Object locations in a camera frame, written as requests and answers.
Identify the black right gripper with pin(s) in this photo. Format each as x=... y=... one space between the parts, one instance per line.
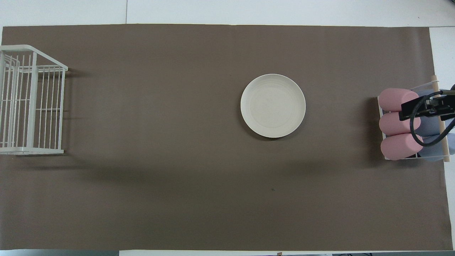
x=444 y=106

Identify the cream round plate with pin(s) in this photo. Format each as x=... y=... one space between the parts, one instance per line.
x=273 y=105

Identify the pink cup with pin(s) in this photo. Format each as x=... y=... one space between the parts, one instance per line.
x=398 y=147
x=394 y=124
x=391 y=99

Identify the blue cup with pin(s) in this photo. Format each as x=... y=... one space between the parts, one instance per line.
x=433 y=154
x=420 y=92
x=432 y=126

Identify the white cup rack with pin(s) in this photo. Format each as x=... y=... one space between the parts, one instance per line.
x=381 y=135

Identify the brown table mat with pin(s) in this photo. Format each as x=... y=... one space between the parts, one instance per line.
x=177 y=142

